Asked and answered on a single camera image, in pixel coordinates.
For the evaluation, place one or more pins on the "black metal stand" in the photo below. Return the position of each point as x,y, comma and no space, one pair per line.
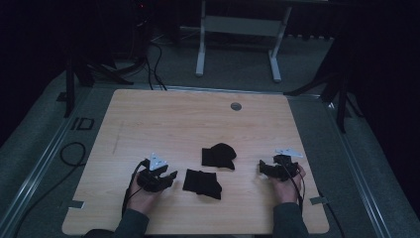
70,82
341,95

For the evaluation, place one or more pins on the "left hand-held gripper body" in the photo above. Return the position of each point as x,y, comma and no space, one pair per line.
152,178

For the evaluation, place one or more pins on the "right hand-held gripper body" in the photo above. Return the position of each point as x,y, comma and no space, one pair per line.
283,167

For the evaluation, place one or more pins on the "black sock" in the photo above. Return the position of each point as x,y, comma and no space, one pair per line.
218,156
202,183

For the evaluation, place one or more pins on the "white desk frame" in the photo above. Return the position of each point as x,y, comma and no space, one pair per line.
242,25

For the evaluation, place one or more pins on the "person's right hand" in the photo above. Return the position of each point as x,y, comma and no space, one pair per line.
286,190

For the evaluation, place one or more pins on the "black tape floor marking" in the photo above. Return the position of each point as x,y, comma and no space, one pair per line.
82,124

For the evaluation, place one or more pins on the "grey table grommet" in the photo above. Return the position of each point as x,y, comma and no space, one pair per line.
235,106

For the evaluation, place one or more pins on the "grey tape piece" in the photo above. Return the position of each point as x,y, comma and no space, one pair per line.
76,204
319,200

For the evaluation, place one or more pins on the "person's left hand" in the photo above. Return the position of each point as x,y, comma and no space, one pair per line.
142,200

